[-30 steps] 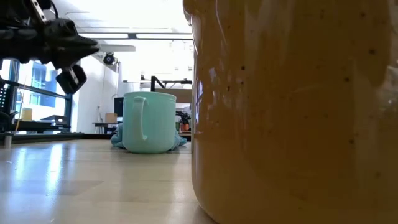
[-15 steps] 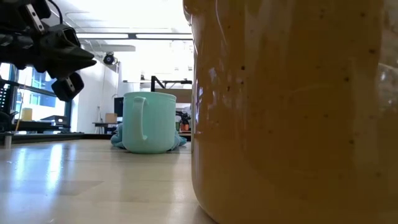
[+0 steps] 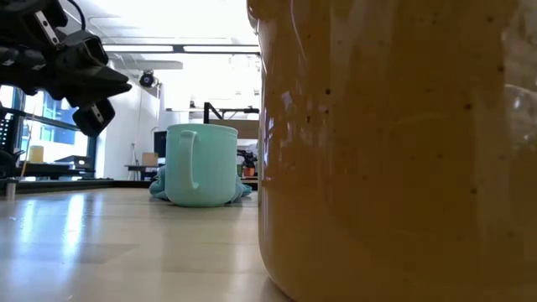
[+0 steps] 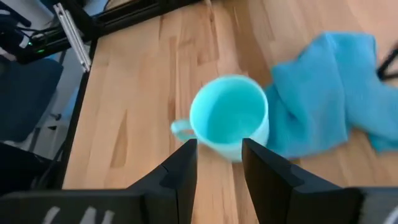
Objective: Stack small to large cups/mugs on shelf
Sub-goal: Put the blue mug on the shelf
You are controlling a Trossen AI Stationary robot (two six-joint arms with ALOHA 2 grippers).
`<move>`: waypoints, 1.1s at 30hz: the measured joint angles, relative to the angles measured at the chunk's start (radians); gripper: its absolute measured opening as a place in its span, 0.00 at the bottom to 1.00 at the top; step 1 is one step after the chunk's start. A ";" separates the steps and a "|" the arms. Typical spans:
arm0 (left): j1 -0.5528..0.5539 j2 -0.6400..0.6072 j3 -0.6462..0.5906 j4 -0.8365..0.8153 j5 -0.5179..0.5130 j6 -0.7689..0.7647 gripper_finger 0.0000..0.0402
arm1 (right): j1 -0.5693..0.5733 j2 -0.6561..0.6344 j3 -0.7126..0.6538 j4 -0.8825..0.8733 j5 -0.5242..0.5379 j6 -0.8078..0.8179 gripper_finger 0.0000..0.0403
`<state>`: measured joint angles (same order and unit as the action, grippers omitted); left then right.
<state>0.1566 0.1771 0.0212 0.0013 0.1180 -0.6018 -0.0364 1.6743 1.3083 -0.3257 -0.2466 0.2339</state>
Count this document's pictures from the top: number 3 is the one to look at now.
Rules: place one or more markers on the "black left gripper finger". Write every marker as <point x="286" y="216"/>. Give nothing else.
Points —
<point x="100" y="94"/>
<point x="111" y="76"/>

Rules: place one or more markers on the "teal mug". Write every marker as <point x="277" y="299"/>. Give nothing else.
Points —
<point x="210" y="168"/>

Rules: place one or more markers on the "large yellow-brown jar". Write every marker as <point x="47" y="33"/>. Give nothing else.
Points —
<point x="377" y="168"/>

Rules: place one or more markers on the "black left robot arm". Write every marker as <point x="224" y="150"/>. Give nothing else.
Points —
<point x="17" y="63"/>

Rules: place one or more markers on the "long ceiling light fixture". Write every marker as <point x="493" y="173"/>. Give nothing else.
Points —
<point x="142" y="48"/>

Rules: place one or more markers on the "black computer monitor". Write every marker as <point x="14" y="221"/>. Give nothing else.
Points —
<point x="160" y="143"/>

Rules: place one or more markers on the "small plain cardboard box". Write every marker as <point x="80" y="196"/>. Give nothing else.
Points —
<point x="149" y="159"/>

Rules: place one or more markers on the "background wooden desk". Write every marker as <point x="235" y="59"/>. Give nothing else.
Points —
<point x="140" y="168"/>

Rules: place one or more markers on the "black low table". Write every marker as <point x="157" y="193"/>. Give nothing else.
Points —
<point x="54" y="169"/>

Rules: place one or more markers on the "yellow cylinder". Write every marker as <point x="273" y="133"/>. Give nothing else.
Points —
<point x="36" y="154"/>

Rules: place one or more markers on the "black perforated panel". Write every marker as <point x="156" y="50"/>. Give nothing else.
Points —
<point x="4" y="134"/>

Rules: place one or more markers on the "teal cloth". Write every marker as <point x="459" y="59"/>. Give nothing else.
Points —
<point x="157" y="189"/>

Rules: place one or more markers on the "small orange container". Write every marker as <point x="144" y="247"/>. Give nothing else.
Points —
<point x="249" y="171"/>

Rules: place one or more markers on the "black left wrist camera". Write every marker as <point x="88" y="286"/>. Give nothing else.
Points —
<point x="71" y="50"/>

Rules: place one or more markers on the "black round ceiling camera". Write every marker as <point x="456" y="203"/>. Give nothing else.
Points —
<point x="147" y="79"/>

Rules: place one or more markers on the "black aluminium rig frame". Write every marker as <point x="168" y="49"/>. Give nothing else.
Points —
<point x="84" y="185"/>

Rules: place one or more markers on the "small silver metal post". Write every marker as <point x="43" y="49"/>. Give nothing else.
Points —
<point x="11" y="189"/>

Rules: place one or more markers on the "wooden shelf with black frame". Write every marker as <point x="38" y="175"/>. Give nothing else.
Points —
<point x="235" y="128"/>

